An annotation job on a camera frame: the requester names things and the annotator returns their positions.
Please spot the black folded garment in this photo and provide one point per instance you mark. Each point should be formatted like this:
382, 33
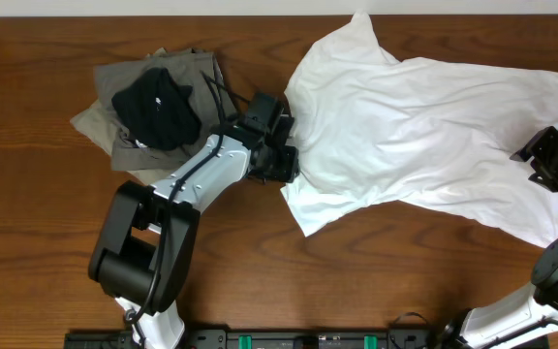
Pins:
157, 112

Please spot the beige folded garment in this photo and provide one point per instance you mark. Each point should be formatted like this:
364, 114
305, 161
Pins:
95, 125

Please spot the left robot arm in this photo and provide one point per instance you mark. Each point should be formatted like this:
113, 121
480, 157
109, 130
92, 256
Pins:
144, 250

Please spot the white t-shirt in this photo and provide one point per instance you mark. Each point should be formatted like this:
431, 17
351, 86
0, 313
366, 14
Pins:
371, 129

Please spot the grey folded shorts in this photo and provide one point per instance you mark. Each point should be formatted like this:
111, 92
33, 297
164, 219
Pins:
186, 68

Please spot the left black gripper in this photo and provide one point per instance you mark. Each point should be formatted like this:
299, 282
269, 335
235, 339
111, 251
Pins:
289, 172

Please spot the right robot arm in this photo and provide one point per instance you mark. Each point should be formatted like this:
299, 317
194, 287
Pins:
527, 316

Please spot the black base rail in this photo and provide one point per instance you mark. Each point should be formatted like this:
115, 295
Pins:
220, 339

